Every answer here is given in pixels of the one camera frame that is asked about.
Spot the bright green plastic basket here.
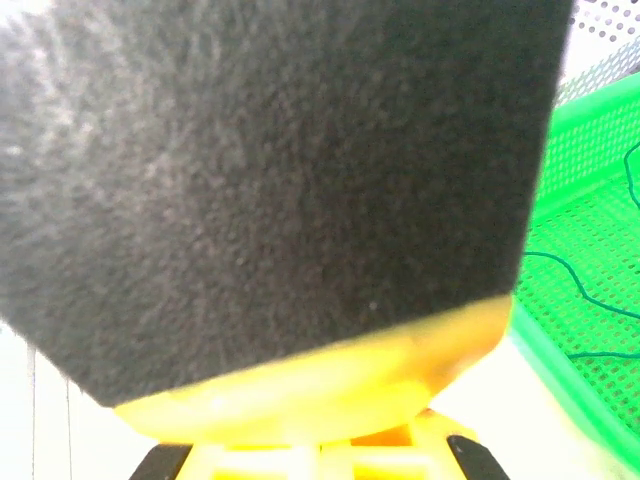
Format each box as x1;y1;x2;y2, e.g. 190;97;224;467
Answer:
504;69;640;466

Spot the bundle of coloured rubber bands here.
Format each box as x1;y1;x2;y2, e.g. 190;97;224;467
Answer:
519;142;640;360

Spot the lilac plastic basket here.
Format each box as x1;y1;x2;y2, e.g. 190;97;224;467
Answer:
554;0;640;106

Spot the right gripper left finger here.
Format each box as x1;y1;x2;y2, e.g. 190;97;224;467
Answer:
128;439;321;480

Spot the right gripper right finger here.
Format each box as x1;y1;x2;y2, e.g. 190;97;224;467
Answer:
319;412;511;480

